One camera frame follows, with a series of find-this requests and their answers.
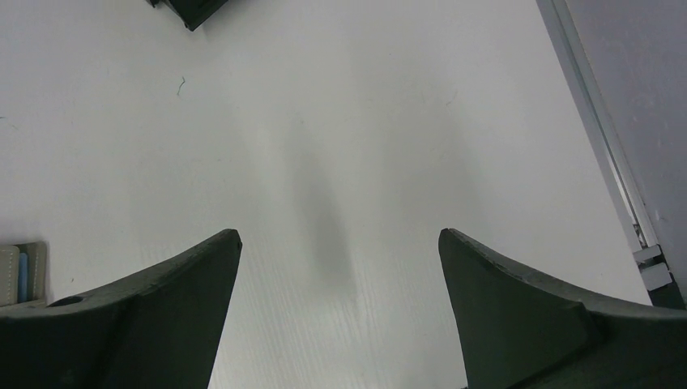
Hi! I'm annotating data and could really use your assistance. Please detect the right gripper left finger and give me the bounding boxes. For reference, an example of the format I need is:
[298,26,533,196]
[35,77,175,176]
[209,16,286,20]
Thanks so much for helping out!
[1,229,242,388]

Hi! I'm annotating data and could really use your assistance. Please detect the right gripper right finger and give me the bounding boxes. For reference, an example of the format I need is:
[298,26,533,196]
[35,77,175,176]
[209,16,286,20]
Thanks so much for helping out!
[438,229,686,388]

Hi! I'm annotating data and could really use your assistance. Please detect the grey leather card holder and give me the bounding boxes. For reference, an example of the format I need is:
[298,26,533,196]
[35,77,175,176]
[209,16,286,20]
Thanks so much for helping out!
[1,242,48,309]

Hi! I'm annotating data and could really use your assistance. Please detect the black plastic card box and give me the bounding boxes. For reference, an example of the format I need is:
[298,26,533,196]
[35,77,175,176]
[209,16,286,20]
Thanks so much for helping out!
[147,0,228,32]

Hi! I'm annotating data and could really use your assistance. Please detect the corner aluminium post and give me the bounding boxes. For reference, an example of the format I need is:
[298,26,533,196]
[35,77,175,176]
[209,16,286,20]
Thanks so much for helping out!
[538,1,686,309]

